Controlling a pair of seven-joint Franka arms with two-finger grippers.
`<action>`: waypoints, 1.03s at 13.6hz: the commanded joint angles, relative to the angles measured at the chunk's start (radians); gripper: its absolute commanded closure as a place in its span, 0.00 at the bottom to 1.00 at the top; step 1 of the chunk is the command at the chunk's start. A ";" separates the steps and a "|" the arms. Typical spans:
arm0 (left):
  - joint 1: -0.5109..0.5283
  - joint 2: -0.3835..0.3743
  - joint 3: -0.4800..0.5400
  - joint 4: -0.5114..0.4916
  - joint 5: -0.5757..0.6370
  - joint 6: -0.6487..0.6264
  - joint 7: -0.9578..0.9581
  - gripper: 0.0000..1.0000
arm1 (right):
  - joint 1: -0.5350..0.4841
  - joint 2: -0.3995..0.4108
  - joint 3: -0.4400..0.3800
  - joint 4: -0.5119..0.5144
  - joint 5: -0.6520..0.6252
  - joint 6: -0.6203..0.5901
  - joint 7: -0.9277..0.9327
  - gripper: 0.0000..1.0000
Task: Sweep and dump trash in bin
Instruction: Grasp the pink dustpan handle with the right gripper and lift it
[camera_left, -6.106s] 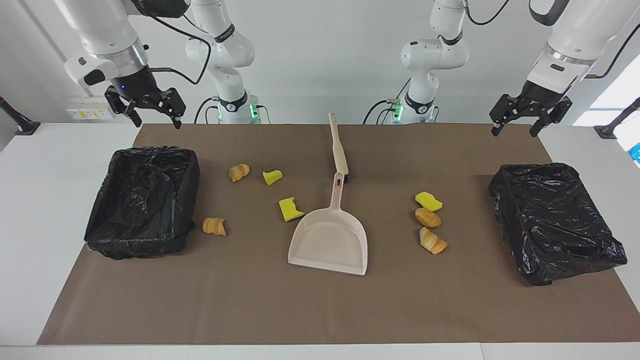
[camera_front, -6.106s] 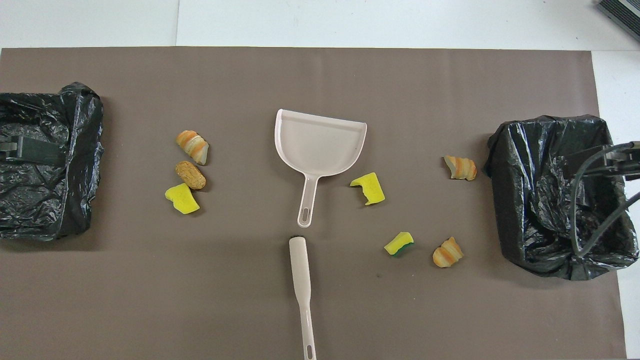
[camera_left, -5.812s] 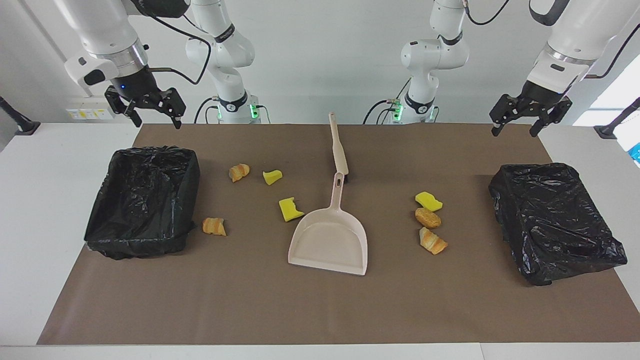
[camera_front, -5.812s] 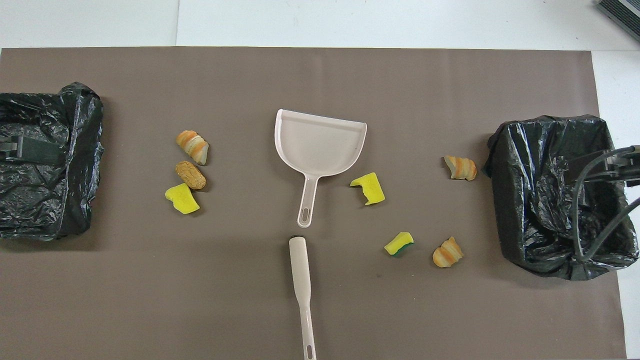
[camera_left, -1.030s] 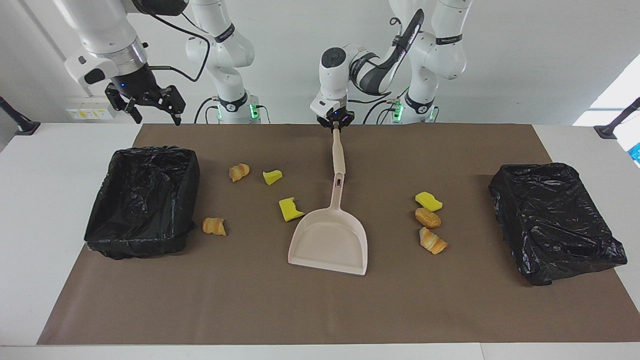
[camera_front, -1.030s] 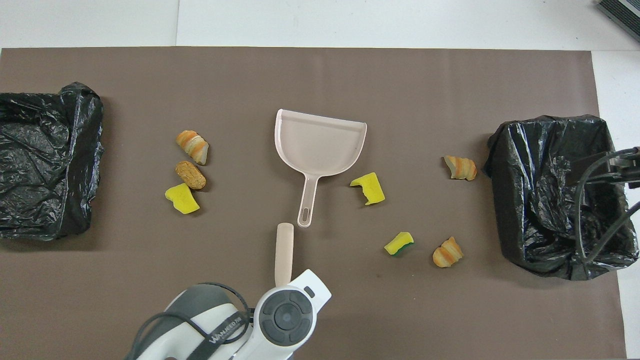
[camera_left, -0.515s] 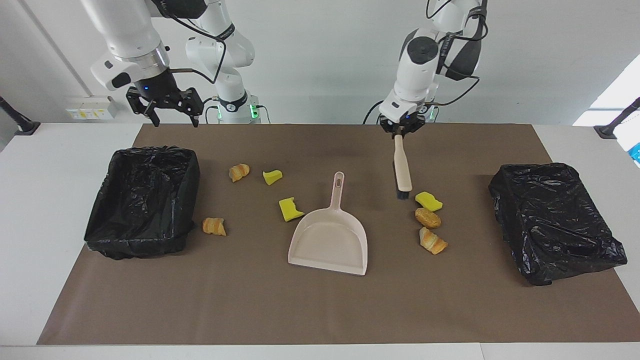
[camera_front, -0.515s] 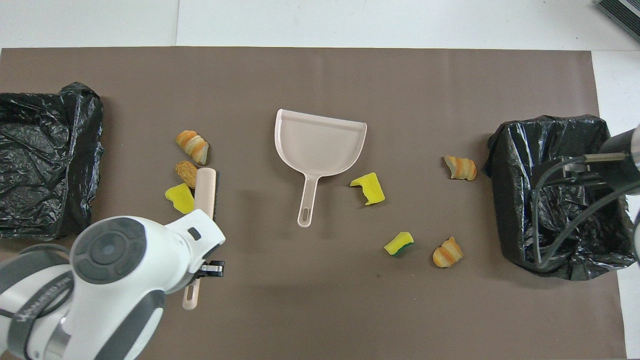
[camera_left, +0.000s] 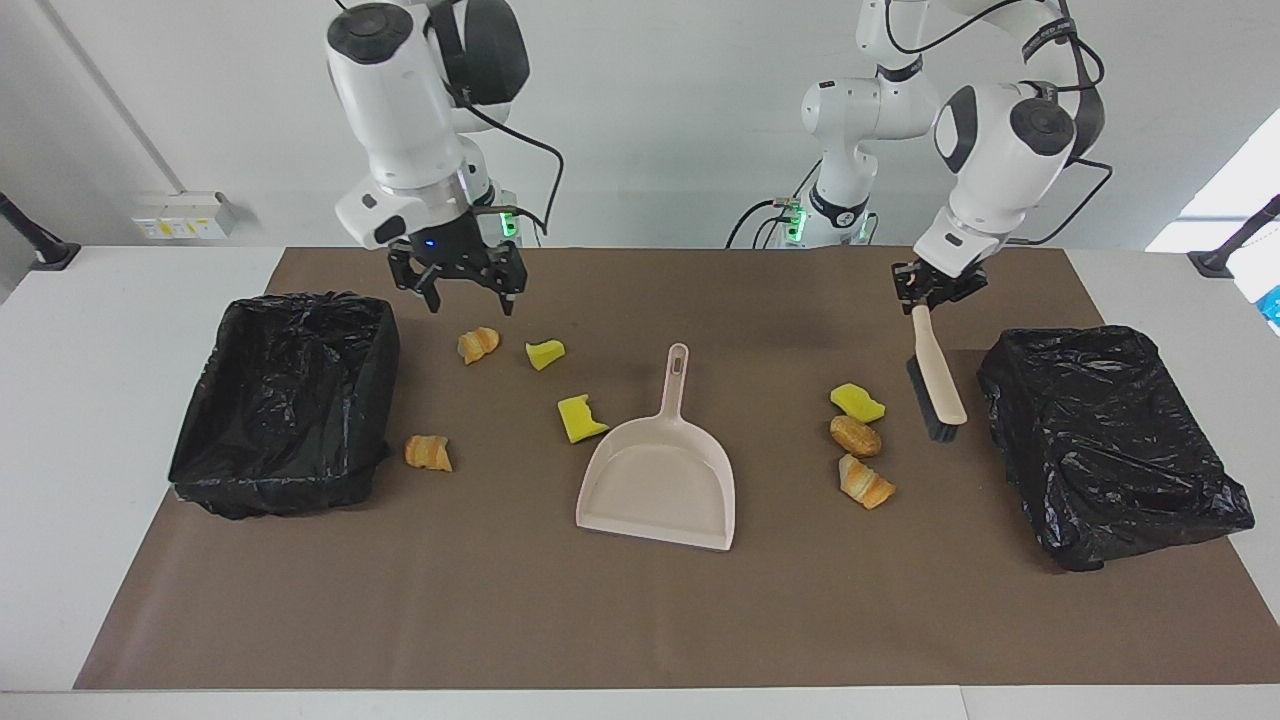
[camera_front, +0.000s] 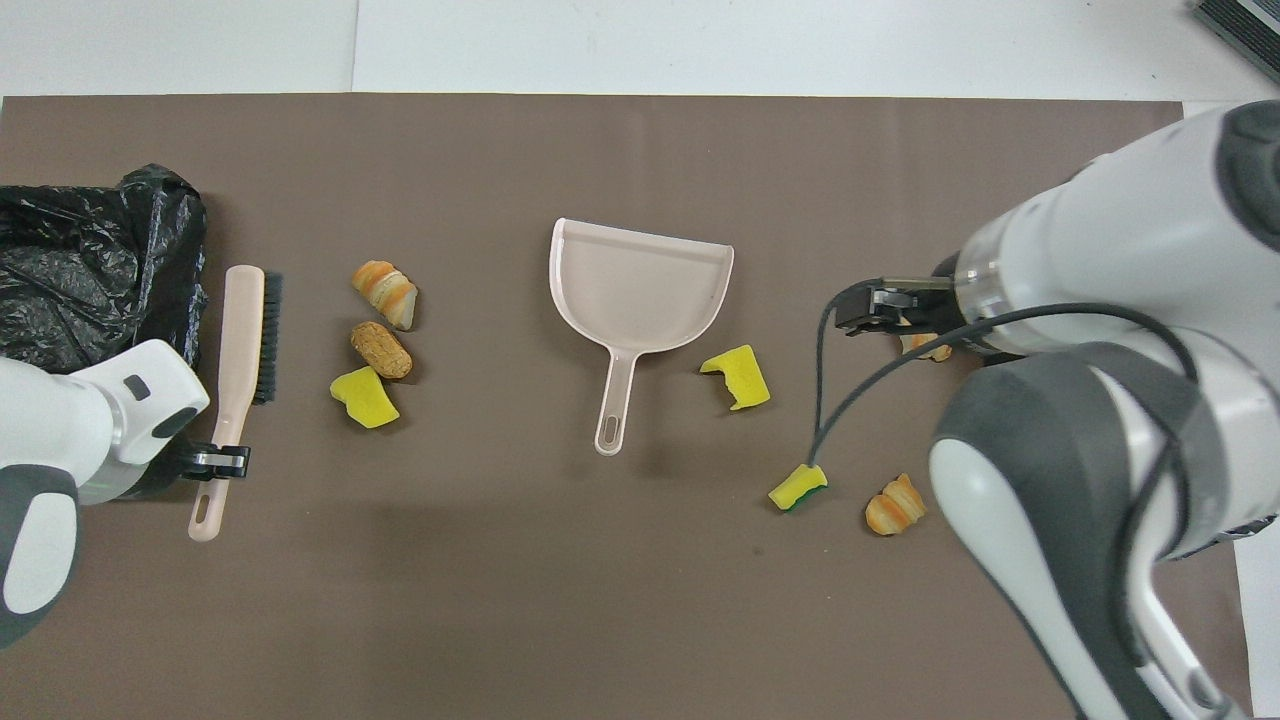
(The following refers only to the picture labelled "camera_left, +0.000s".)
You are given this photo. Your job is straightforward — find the beige hand brush black bristles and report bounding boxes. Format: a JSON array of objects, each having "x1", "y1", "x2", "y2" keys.
[{"x1": 905, "y1": 303, "x2": 969, "y2": 443}]

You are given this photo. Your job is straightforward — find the notched yellow sponge piece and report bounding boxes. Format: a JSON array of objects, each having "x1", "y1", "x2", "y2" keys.
[{"x1": 557, "y1": 394, "x2": 610, "y2": 445}]

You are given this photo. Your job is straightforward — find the brown bread roll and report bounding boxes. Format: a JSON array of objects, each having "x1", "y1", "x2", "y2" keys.
[{"x1": 829, "y1": 415, "x2": 884, "y2": 459}]

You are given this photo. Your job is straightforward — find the bin with black bag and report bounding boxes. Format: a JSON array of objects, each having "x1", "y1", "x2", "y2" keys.
[
  {"x1": 976, "y1": 325, "x2": 1256, "y2": 573},
  {"x1": 167, "y1": 291, "x2": 402, "y2": 520}
]

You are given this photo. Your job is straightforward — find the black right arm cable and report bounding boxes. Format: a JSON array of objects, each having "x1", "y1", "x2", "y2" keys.
[{"x1": 455, "y1": 85, "x2": 567, "y2": 239}]

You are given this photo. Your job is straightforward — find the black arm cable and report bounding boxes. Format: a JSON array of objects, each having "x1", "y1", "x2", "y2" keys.
[
  {"x1": 885, "y1": 0, "x2": 1116, "y2": 247},
  {"x1": 455, "y1": 85, "x2": 567, "y2": 239}
]

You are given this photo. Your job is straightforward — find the pink plastic dustpan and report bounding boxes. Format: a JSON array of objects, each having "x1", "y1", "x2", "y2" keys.
[{"x1": 575, "y1": 343, "x2": 737, "y2": 552}]

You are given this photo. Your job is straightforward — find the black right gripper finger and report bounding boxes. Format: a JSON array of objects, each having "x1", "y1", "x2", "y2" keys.
[
  {"x1": 387, "y1": 249, "x2": 445, "y2": 315},
  {"x1": 487, "y1": 244, "x2": 529, "y2": 319}
]

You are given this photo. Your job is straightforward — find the white wall socket box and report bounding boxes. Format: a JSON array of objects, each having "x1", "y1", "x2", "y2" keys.
[{"x1": 131, "y1": 192, "x2": 239, "y2": 241}]

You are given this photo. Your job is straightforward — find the black clamp stand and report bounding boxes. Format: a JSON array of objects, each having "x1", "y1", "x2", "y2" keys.
[
  {"x1": 1187, "y1": 193, "x2": 1280, "y2": 279},
  {"x1": 0, "y1": 190, "x2": 82, "y2": 272}
]

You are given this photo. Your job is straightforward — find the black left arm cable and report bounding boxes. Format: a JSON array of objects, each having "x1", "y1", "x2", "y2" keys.
[{"x1": 885, "y1": 0, "x2": 1116, "y2": 247}]

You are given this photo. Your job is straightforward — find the brown table mat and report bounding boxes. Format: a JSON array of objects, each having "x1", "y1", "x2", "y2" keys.
[{"x1": 72, "y1": 247, "x2": 1280, "y2": 691}]

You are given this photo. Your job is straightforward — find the black left base cable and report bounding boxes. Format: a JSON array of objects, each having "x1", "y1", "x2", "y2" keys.
[{"x1": 725, "y1": 155, "x2": 823, "y2": 249}]

